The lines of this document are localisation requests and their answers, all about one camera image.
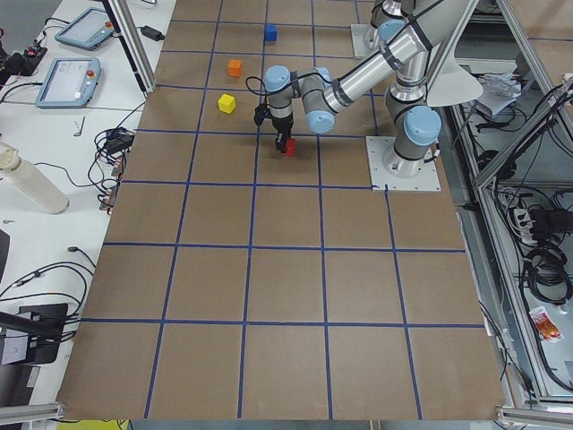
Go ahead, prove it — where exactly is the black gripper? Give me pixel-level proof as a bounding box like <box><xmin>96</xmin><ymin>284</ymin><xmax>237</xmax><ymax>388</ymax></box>
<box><xmin>271</xmin><ymin>116</ymin><xmax>294</xmax><ymax>152</ymax></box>

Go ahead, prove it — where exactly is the red wooden block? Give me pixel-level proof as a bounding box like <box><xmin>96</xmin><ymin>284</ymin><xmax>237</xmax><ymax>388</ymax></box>
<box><xmin>281</xmin><ymin>138</ymin><xmax>296</xmax><ymax>157</ymax></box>

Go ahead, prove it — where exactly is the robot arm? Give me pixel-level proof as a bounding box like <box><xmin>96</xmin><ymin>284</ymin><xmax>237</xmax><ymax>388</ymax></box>
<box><xmin>253</xmin><ymin>1</ymin><xmax>464</xmax><ymax>153</ymax></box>
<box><xmin>350</xmin><ymin>1</ymin><xmax>477</xmax><ymax>69</ymax></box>

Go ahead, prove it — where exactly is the yellow wooden block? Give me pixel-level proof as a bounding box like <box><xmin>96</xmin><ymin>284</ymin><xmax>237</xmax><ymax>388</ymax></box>
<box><xmin>218</xmin><ymin>94</ymin><xmax>236</xmax><ymax>115</ymax></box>

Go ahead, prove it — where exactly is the orange wooden block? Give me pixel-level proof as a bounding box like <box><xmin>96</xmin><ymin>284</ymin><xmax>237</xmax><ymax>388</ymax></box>
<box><xmin>227</xmin><ymin>58</ymin><xmax>243</xmax><ymax>78</ymax></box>

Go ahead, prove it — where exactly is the blue wooden block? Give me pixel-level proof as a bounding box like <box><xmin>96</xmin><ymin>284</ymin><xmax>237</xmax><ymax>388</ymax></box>
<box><xmin>264</xmin><ymin>23</ymin><xmax>278</xmax><ymax>42</ymax></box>

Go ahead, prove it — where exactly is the black power adapter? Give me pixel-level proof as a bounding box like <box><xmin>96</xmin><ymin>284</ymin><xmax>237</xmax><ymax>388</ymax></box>
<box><xmin>140</xmin><ymin>26</ymin><xmax>165</xmax><ymax>41</ymax></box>

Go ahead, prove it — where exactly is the near teach pendant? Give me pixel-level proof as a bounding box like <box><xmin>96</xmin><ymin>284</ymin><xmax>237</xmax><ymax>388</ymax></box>
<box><xmin>35</xmin><ymin>57</ymin><xmax>101</xmax><ymax>108</ymax></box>

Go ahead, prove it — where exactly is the teach pendant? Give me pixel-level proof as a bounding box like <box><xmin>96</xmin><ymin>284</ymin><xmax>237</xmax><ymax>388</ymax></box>
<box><xmin>35</xmin><ymin>57</ymin><xmax>101</xmax><ymax>108</ymax></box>
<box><xmin>55</xmin><ymin>7</ymin><xmax>114</xmax><ymax>51</ymax></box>

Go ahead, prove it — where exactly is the far teach pendant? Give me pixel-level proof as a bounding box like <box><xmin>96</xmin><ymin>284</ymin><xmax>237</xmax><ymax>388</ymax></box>
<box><xmin>55</xmin><ymin>7</ymin><xmax>114</xmax><ymax>51</ymax></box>

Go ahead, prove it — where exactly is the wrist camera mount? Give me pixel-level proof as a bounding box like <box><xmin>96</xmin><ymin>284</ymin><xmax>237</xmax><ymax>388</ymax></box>
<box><xmin>253</xmin><ymin>103</ymin><xmax>270</xmax><ymax>126</ymax></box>

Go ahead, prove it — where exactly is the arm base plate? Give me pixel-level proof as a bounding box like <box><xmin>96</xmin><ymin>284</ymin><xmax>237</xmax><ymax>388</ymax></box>
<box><xmin>366</xmin><ymin>136</ymin><xmax>441</xmax><ymax>193</ymax></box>
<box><xmin>350</xmin><ymin>23</ymin><xmax>380</xmax><ymax>59</ymax></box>

